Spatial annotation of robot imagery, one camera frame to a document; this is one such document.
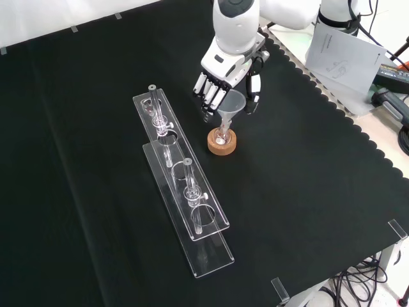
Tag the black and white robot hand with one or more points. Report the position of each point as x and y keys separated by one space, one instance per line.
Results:
x=225 y=64

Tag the clear plastic funnel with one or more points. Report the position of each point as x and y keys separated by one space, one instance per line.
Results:
x=231 y=104

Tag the round-bottom glass flask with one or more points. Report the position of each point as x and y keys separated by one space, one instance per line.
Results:
x=221 y=136

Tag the clear acrylic funnel stand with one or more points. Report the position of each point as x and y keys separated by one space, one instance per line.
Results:
x=179 y=179

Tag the grey tape piece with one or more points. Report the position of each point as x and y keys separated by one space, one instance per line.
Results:
x=118 y=16
x=74 y=29
x=3 y=51

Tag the white paper booklet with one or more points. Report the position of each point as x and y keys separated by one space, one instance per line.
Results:
x=345 y=54

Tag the black bench cloth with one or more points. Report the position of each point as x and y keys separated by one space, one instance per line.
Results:
x=96 y=160

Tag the black power adapter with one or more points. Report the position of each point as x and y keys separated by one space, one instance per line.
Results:
x=394 y=75

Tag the black tripod leg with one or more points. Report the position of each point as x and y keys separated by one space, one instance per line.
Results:
x=401 y=51

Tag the clear acrylic cloth clip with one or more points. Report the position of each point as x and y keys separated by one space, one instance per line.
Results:
x=398 y=229
x=280 y=289

